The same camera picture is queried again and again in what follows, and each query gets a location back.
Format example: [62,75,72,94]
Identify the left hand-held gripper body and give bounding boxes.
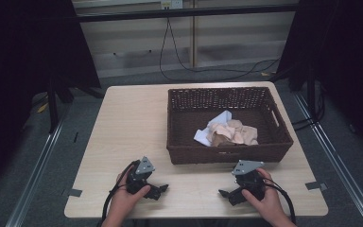
[125,155,156,195]

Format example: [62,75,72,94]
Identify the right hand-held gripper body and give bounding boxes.
[231,159,268,201]

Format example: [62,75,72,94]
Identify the clothes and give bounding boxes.
[205,118,260,148]

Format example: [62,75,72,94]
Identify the brown woven basket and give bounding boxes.
[165,86,295,166]

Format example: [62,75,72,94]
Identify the white paper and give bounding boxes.
[193,110,233,148]

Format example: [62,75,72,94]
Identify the person's left hand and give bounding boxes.
[107,171,152,221]

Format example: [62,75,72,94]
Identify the person's right hand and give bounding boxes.
[241,167,285,221]

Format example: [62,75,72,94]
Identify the grey tape piece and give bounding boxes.
[67,187,83,198]
[304,181,328,191]

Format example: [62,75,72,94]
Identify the black metal stand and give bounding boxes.
[45,75,106,134]
[268,64,318,122]

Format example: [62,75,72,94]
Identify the black curtain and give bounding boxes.
[0,0,102,200]
[277,0,363,159]

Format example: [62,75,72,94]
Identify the black horizontal bar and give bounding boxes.
[75,3,300,23]

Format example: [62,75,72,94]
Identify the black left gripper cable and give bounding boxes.
[95,160,141,227]

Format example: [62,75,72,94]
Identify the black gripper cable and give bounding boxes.
[259,176,297,225]
[95,160,141,227]

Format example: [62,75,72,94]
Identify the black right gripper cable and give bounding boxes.
[259,176,297,225]

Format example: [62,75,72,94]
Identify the black floor cables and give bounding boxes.
[291,83,327,131]

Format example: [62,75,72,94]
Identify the metal floor rail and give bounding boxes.
[5,121,65,227]
[292,91,363,227]

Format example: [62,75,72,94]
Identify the black wall cable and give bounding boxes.
[158,17,282,82]

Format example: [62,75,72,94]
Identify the white wall socket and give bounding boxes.
[160,0,183,10]

